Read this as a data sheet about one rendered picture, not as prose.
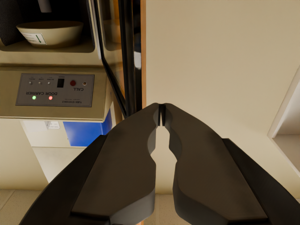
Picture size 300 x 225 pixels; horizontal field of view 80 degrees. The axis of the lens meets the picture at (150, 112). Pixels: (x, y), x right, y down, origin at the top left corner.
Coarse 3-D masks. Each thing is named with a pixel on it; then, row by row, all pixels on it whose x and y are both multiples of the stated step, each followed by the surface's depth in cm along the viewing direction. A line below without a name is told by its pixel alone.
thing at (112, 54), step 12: (96, 0) 36; (108, 0) 23; (132, 0) 14; (108, 12) 25; (132, 12) 15; (108, 24) 27; (132, 24) 15; (108, 36) 29; (120, 36) 21; (108, 48) 31; (120, 48) 22; (108, 60) 34; (120, 60) 23; (120, 72) 25; (120, 84) 27
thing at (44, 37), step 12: (24, 24) 53; (36, 24) 56; (48, 24) 58; (60, 24) 60; (72, 24) 59; (24, 36) 49; (36, 36) 47; (48, 36) 47; (60, 36) 48; (72, 36) 51; (48, 48) 50
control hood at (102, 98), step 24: (0, 72) 47; (24, 72) 47; (48, 72) 47; (72, 72) 47; (96, 72) 47; (0, 96) 46; (96, 96) 45; (24, 120) 45; (48, 120) 44; (72, 120) 44; (96, 120) 44
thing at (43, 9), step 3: (39, 0) 48; (42, 0) 48; (45, 0) 48; (48, 0) 49; (39, 3) 48; (42, 3) 48; (45, 3) 48; (48, 3) 49; (39, 6) 49; (42, 6) 48; (45, 6) 48; (48, 6) 49; (42, 9) 49; (45, 9) 49; (48, 9) 49; (51, 9) 50
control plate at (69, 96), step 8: (24, 80) 46; (32, 80) 46; (40, 80) 46; (48, 80) 46; (56, 80) 46; (64, 80) 46; (80, 80) 46; (88, 80) 46; (24, 88) 46; (32, 88) 46; (40, 88) 46; (48, 88) 46; (56, 88) 46; (64, 88) 46; (72, 88) 46; (80, 88) 46; (88, 88) 46; (24, 96) 45; (32, 96) 45; (40, 96) 45; (48, 96) 45; (56, 96) 45; (64, 96) 45; (72, 96) 45; (80, 96) 45; (88, 96) 45; (16, 104) 45; (24, 104) 45; (32, 104) 45; (40, 104) 45; (48, 104) 45; (56, 104) 45; (64, 104) 45; (72, 104) 45; (80, 104) 45; (88, 104) 45
